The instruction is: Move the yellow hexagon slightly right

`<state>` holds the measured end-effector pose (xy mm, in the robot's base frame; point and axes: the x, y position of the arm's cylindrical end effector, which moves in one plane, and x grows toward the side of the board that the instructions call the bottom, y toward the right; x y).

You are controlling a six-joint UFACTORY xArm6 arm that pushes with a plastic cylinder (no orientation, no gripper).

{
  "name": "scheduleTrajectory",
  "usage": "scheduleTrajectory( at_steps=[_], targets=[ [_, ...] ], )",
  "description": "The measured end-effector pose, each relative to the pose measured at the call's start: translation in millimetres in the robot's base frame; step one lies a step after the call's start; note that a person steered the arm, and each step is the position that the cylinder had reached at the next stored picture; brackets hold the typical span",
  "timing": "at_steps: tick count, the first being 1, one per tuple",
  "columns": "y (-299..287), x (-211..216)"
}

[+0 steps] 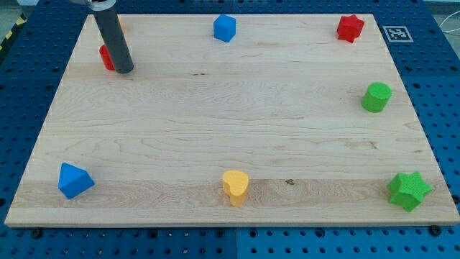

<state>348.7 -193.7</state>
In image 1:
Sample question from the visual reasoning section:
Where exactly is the wooden board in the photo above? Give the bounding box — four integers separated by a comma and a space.
5, 14, 459, 228

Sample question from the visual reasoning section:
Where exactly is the yellow heart block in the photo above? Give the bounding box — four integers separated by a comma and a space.
222, 171, 249, 206

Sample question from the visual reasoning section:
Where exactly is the blue cube block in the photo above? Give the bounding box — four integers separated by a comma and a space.
213, 14, 236, 42

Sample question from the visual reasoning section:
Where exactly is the red cylinder block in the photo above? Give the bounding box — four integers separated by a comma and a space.
98, 45, 115, 71

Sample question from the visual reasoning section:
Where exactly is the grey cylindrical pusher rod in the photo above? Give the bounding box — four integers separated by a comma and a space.
93, 5, 134, 74

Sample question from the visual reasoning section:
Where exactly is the green cylinder block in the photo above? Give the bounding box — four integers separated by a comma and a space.
362, 82, 392, 113

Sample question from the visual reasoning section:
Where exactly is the red star block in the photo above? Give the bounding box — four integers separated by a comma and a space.
336, 14, 365, 43

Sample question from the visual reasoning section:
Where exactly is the blue triangle block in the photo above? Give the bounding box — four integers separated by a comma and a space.
57, 163, 95, 199

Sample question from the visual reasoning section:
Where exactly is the green star block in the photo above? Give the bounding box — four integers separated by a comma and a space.
388, 171, 433, 212

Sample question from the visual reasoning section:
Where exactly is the white fiducial marker tag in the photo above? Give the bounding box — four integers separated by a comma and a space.
382, 25, 413, 42

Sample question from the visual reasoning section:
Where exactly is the yellow black hazard tape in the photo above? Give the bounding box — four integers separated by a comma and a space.
1, 13, 27, 54

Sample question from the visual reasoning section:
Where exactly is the silver rod mount collar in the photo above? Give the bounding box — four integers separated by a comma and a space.
70, 0, 116, 12

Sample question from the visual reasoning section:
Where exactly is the white cable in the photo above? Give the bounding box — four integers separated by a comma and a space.
438, 9, 460, 36

